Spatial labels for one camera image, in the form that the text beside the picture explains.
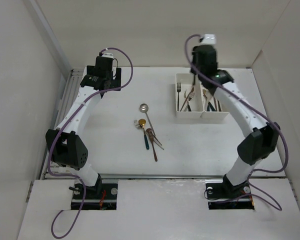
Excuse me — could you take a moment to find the silver spoon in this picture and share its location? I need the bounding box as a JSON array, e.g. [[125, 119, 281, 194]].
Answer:
[[139, 103, 156, 136]]

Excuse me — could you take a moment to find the gold spoon dark handle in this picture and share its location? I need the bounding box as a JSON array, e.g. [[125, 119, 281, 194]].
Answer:
[[138, 118, 150, 150]]

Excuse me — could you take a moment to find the black fork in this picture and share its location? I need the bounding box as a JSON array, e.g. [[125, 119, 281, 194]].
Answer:
[[176, 82, 182, 112]]

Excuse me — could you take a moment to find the long copper handle utensil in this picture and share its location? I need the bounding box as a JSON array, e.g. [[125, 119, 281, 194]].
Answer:
[[148, 131, 158, 162]]

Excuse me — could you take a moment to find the rose gold fork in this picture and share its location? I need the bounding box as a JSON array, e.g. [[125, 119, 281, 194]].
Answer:
[[180, 84, 195, 112]]

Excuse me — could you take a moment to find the gold spoon green handle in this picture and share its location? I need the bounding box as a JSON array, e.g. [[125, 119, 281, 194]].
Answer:
[[206, 101, 216, 112], [202, 89, 208, 99]]

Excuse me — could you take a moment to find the white spoon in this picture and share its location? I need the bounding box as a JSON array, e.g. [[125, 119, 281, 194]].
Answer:
[[205, 90, 213, 102]]

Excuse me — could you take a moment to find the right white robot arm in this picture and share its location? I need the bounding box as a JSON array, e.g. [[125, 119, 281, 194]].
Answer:
[[191, 45, 279, 199]]

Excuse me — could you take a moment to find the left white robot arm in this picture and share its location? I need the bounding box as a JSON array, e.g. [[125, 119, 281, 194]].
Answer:
[[45, 51, 122, 199]]

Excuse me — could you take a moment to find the small copper round spoon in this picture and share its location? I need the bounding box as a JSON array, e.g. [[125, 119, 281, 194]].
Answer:
[[145, 128, 164, 150]]

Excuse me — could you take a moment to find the left white container bin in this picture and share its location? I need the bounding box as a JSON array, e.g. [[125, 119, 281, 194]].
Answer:
[[175, 73, 204, 120]]

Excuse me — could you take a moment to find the white container bin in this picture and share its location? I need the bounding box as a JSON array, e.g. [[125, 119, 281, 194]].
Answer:
[[200, 85, 229, 120], [175, 73, 204, 120]]

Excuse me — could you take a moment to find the right white container bin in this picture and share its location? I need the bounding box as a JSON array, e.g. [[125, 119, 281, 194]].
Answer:
[[200, 85, 229, 120]]

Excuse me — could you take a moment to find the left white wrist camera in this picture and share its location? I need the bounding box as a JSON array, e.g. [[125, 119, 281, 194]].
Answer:
[[99, 50, 114, 59]]

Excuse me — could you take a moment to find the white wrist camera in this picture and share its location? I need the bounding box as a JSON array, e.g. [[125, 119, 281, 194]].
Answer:
[[199, 34, 217, 46], [99, 50, 114, 59]]

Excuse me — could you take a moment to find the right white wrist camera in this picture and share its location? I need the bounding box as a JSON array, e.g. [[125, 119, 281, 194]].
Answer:
[[199, 34, 217, 46]]

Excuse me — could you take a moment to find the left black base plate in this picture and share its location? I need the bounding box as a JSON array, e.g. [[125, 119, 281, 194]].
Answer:
[[68, 183, 118, 211]]

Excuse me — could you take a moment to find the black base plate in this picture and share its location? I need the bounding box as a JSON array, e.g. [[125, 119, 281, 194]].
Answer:
[[204, 182, 255, 210], [68, 183, 118, 211]]

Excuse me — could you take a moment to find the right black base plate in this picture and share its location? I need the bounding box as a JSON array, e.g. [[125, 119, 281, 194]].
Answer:
[[204, 182, 255, 210]]

